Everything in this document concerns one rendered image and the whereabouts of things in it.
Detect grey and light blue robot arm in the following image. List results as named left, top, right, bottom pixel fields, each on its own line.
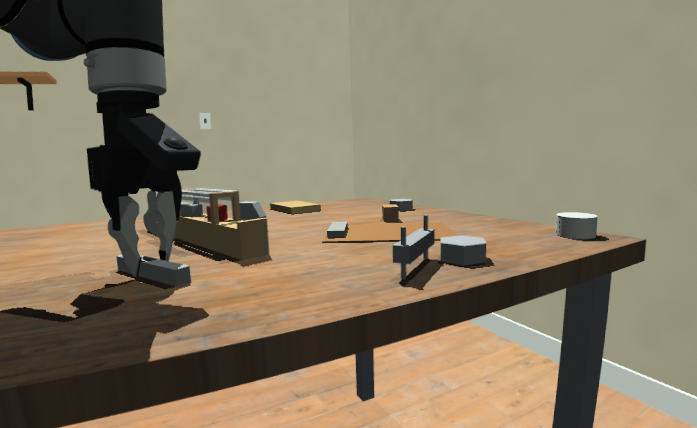
left=0, top=0, right=201, bottom=172

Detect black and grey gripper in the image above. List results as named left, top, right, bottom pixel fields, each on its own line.
left=87, top=90, right=182, bottom=277

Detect grey cylinder with white top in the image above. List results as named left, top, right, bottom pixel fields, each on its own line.
left=556, top=212, right=598, bottom=239

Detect small wooden block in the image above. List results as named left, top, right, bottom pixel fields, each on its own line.
left=382, top=204, right=399, bottom=222

